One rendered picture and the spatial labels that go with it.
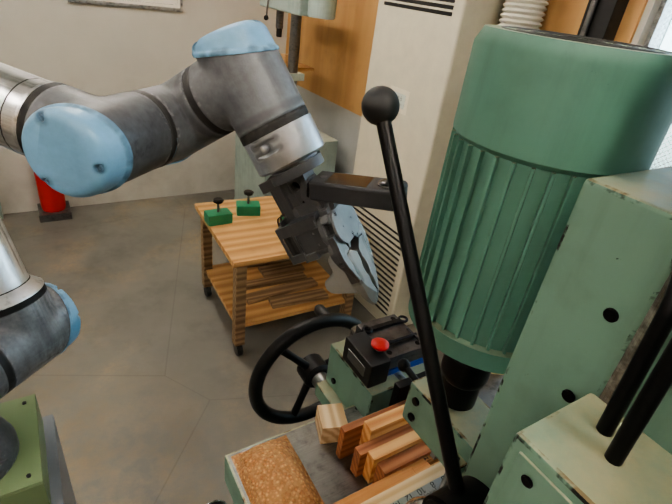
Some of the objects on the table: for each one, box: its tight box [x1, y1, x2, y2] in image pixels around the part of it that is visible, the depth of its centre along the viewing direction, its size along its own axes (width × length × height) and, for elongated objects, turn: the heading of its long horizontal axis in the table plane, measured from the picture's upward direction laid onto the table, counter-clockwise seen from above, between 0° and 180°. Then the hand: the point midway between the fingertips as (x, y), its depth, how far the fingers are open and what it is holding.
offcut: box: [315, 403, 348, 444], centre depth 74 cm, size 5×4×4 cm
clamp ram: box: [389, 371, 426, 406], centre depth 79 cm, size 9×8×9 cm
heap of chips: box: [231, 435, 324, 504], centre depth 65 cm, size 9×14×4 cm, turn 19°
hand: (376, 293), depth 62 cm, fingers closed
